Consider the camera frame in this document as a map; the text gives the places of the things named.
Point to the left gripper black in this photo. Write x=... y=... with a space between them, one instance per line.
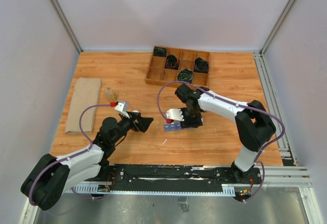
x=143 y=122

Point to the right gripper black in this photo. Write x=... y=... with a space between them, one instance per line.
x=188 y=123

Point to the blue weekly pill organizer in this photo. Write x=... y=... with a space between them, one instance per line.
x=172 y=126

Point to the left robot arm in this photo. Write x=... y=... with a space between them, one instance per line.
x=76 y=152

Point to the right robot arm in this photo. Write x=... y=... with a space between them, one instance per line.
x=253 y=124

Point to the small glass bottle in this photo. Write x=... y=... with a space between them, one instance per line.
x=111 y=95

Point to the rolled tie green pattern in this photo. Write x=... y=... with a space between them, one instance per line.
x=185 y=75

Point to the rolled tie right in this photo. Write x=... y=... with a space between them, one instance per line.
x=201 y=65

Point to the beige folded cloth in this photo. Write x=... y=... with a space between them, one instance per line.
x=86 y=93

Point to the wooden compartment tray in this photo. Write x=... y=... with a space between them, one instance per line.
x=158 y=75

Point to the rolled tie orange stripes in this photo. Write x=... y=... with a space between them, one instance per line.
x=171 y=62

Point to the rolled tie top left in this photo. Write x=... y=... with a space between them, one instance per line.
x=159 y=51

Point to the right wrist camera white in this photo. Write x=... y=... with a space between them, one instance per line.
x=175 y=114

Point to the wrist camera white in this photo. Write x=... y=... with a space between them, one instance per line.
x=175 y=114
x=121 y=107

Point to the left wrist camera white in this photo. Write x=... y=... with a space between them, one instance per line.
x=121 y=107

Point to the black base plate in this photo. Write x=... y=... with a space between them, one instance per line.
x=171 y=178

